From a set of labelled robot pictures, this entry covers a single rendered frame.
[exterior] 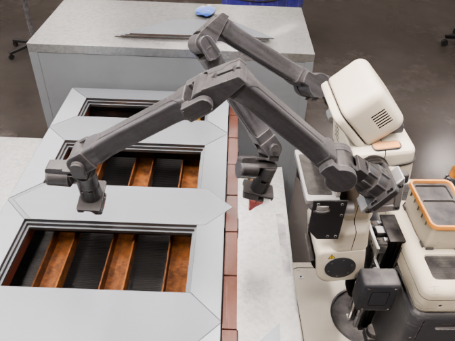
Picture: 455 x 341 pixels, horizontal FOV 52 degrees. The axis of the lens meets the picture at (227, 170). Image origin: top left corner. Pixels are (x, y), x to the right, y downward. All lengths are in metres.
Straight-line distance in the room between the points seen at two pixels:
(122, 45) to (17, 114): 1.85
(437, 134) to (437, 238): 2.29
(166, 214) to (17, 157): 0.79
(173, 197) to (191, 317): 0.48
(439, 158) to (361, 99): 2.40
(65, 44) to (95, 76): 0.19
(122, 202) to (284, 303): 0.63
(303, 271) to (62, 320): 1.17
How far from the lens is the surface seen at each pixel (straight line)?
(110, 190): 1.68
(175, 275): 1.61
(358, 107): 1.22
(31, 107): 3.96
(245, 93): 0.99
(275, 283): 1.60
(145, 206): 1.60
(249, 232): 1.74
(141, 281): 1.77
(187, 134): 1.92
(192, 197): 1.62
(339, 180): 1.14
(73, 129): 2.02
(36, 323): 1.37
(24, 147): 2.16
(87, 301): 1.37
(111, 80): 2.30
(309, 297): 2.09
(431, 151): 3.65
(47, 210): 1.66
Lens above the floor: 1.94
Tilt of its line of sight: 39 degrees down
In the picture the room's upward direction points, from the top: 2 degrees clockwise
